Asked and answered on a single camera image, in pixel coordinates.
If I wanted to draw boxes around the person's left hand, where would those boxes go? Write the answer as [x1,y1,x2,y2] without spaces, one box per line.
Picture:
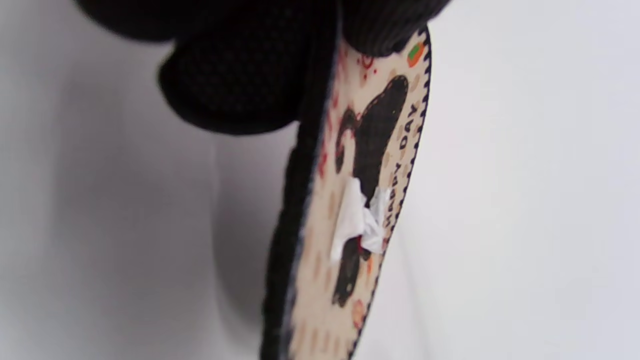
[72,0,453,136]

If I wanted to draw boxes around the white paper scraps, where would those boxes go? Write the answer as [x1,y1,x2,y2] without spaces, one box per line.
[330,177,393,263]

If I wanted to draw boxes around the black cat round coaster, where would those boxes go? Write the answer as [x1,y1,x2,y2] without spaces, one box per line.
[260,25,433,360]

